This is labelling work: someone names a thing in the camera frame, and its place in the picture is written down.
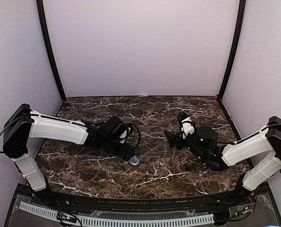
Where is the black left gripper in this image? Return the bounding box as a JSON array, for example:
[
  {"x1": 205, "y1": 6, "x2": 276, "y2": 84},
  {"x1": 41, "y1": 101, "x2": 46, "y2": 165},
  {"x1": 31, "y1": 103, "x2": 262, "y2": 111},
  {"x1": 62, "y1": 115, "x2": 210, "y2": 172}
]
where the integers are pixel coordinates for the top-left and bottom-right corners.
[{"x1": 102, "y1": 136, "x2": 134, "y2": 161}]

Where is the purple earbud charging case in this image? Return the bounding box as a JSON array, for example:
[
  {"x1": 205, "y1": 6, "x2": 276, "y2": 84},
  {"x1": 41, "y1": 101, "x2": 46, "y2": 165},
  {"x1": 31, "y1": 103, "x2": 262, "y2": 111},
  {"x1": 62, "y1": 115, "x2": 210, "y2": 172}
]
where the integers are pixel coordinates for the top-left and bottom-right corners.
[{"x1": 128, "y1": 156, "x2": 141, "y2": 166}]

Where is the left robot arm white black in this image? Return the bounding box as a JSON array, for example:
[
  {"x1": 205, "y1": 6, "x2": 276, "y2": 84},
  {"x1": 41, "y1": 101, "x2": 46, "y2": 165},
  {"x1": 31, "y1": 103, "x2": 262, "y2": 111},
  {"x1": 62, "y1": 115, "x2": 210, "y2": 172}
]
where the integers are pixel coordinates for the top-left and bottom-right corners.
[{"x1": 0, "y1": 104, "x2": 140, "y2": 206}]

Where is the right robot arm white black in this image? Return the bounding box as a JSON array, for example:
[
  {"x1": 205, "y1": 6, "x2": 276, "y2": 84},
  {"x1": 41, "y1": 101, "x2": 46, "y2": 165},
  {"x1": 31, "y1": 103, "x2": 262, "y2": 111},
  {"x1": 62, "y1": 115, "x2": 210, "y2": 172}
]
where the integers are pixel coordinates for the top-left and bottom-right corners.
[{"x1": 164, "y1": 112, "x2": 281, "y2": 205}]

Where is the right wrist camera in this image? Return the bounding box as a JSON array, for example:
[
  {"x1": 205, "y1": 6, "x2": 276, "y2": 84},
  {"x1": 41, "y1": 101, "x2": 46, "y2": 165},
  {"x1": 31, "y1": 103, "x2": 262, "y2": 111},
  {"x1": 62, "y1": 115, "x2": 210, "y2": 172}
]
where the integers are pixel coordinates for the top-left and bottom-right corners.
[{"x1": 177, "y1": 112, "x2": 195, "y2": 139}]

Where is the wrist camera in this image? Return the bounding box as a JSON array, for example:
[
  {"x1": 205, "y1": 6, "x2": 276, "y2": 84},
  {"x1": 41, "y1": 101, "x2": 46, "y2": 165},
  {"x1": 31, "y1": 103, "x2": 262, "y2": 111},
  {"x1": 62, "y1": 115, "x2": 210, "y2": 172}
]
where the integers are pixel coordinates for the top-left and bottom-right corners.
[
  {"x1": 105, "y1": 116, "x2": 130, "y2": 143},
  {"x1": 177, "y1": 112, "x2": 195, "y2": 139}
]

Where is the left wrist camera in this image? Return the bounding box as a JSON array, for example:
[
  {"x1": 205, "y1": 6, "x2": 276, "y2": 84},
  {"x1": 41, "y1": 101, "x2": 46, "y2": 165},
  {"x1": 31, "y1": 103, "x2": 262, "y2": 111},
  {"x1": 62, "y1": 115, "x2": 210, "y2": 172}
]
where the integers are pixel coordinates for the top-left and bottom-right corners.
[{"x1": 105, "y1": 116, "x2": 130, "y2": 143}]

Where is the black front table rail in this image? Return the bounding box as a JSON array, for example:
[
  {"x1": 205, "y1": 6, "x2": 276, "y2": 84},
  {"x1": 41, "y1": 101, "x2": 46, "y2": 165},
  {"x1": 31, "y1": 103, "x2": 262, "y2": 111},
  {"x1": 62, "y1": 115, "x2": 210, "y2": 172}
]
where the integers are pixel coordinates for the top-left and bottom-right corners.
[{"x1": 52, "y1": 192, "x2": 235, "y2": 212}]

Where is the white slotted cable duct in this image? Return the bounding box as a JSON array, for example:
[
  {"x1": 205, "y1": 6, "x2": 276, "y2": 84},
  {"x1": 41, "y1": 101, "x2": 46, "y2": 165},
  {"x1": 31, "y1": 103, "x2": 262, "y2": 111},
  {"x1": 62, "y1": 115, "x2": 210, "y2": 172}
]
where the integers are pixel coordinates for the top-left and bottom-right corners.
[{"x1": 19, "y1": 202, "x2": 214, "y2": 227}]

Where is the right black frame post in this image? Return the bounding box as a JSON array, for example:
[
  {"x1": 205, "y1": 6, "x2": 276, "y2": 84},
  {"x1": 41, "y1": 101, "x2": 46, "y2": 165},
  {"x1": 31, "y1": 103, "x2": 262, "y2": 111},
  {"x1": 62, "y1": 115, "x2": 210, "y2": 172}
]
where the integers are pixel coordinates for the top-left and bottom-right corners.
[{"x1": 217, "y1": 0, "x2": 246, "y2": 100}]

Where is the black frame post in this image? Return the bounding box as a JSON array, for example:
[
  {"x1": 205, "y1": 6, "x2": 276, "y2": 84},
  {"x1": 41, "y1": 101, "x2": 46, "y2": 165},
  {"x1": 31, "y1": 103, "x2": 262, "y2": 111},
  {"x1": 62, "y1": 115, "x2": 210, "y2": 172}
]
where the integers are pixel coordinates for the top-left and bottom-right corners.
[
  {"x1": 217, "y1": 0, "x2": 246, "y2": 100},
  {"x1": 36, "y1": 0, "x2": 67, "y2": 102}
]

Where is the left black frame post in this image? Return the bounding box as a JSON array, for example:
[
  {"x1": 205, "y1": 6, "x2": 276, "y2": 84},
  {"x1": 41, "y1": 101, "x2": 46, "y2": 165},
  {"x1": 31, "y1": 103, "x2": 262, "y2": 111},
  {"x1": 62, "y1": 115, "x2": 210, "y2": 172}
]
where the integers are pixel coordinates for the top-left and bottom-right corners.
[{"x1": 36, "y1": 0, "x2": 67, "y2": 102}]

